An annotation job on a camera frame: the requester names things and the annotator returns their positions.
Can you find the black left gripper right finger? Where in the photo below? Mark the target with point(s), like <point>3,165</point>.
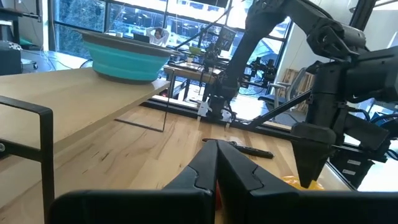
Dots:
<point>242,180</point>

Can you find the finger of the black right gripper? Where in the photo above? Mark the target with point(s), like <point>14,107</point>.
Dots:
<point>311,158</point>

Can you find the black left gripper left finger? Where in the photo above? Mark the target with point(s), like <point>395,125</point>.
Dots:
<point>199,174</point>

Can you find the yellow fruit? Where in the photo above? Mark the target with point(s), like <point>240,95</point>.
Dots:
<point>292,182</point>

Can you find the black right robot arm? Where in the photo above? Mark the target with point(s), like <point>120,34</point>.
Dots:
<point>264,18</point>

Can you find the background black robot arm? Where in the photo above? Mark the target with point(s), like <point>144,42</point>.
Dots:
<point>264,71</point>

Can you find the black knife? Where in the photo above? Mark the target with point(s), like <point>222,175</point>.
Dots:
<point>255,152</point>

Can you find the grey office chair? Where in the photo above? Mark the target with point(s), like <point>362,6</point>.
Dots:
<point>292,84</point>

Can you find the black controller box white labels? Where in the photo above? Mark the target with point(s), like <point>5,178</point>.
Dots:
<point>351,168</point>

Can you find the blue storage bin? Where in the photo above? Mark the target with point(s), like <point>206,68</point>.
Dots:
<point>384,119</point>

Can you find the wooden desk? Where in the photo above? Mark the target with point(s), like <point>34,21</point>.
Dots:
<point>186,71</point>

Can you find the green bowl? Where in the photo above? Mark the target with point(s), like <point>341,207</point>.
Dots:
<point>195,50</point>

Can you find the teal bowl grey rim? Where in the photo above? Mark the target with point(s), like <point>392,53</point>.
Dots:
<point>124,62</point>

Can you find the person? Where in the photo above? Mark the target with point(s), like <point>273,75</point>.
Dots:
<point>158,39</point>

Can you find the black aluminium rig frame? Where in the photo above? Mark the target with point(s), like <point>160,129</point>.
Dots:
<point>280,109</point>

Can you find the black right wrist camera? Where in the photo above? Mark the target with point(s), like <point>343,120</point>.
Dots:
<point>365,132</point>

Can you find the wooden shelf black metal frame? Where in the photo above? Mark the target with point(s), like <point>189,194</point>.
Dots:
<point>62,105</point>

